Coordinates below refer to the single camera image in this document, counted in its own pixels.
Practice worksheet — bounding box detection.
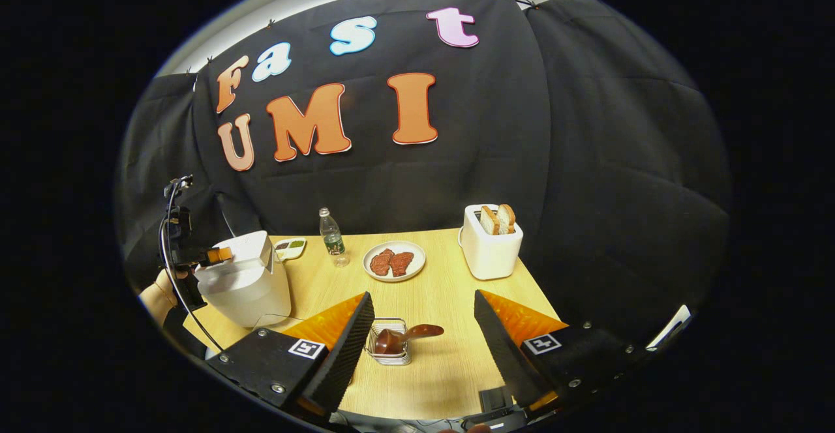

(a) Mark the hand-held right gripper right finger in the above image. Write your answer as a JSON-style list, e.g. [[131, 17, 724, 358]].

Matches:
[[473, 289, 639, 422]]

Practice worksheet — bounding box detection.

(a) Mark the brown wooden spoon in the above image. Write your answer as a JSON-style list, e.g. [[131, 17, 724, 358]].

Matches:
[[374, 323, 445, 356]]

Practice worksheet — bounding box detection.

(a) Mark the black backdrop cloth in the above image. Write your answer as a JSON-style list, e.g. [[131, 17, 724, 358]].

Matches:
[[116, 0, 731, 349]]

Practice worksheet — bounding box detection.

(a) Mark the white paper sheet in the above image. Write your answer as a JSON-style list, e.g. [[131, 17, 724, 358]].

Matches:
[[645, 304, 692, 351]]

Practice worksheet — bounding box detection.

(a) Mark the clear plastic water bottle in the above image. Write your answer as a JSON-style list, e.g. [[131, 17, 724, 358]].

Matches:
[[318, 207, 350, 268]]

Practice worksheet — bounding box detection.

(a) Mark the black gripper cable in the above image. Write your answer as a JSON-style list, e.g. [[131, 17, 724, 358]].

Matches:
[[159, 182, 226, 354]]

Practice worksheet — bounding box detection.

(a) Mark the white toaster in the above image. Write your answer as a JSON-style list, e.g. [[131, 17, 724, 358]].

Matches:
[[458, 204, 524, 281]]

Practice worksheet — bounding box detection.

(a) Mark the round white plate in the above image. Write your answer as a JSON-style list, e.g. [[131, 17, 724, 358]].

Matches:
[[362, 241, 427, 283]]

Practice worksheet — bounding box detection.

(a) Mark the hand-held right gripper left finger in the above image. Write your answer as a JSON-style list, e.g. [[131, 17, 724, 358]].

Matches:
[[204, 291, 376, 426]]

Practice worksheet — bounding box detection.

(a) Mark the white rice cooker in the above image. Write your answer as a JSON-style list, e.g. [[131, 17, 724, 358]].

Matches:
[[194, 230, 293, 329]]

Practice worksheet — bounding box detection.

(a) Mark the small white divided sauce dish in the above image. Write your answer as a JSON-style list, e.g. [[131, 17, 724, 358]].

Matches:
[[274, 238, 307, 261]]

